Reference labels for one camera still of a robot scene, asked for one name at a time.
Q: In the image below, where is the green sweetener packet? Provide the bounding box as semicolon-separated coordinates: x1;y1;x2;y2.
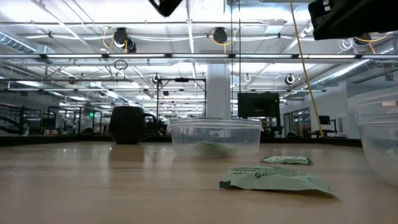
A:
218;165;338;197
193;140;238;158
261;155;313;166

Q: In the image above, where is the white building pillar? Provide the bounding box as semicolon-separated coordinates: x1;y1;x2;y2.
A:
205;63;232;119

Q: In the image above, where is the dark green ceramic mug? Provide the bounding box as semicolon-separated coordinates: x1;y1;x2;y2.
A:
108;105;158;145

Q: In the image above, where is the round clear plastic container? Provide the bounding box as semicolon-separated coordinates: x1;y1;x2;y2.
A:
345;87;398;188

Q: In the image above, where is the black monitor screen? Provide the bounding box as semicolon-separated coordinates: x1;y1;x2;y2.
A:
237;91;281;119

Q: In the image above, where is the oval clear plastic container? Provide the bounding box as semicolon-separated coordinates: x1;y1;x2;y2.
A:
167;116;265;158

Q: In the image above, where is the black overhead light rail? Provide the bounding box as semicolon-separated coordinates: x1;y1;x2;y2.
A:
0;53;398;60

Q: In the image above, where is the yellow hanging cable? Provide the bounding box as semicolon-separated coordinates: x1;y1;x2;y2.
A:
289;0;325;137

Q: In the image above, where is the black metal rack frame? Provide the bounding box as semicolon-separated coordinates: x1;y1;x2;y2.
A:
155;77;207;118

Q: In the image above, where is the black metal table frame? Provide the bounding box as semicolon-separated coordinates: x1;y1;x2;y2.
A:
0;134;363;148

